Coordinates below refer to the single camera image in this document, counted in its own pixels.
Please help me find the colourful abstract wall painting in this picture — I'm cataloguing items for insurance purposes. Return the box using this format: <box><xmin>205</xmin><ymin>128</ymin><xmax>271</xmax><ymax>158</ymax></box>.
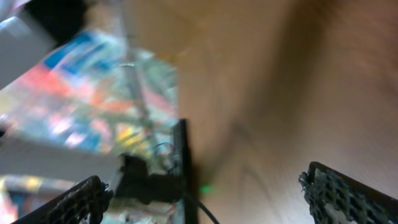
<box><xmin>1</xmin><ymin>30</ymin><xmax>178</xmax><ymax>158</ymax></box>

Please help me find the black charging cable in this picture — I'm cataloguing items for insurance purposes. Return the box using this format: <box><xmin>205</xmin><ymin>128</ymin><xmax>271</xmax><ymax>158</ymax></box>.
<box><xmin>186</xmin><ymin>192</ymin><xmax>220</xmax><ymax>224</ymax></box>

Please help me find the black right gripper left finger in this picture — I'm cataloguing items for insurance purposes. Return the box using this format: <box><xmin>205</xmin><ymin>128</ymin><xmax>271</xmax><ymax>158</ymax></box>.
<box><xmin>12</xmin><ymin>175</ymin><xmax>114</xmax><ymax>224</ymax></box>

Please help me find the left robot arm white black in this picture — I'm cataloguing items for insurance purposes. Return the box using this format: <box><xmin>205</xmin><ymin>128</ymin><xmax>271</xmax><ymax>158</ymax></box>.
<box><xmin>1</xmin><ymin>1</ymin><xmax>182</xmax><ymax>204</ymax></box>

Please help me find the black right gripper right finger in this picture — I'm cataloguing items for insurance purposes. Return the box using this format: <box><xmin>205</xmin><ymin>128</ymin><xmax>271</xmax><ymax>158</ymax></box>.
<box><xmin>298</xmin><ymin>162</ymin><xmax>397</xmax><ymax>224</ymax></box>

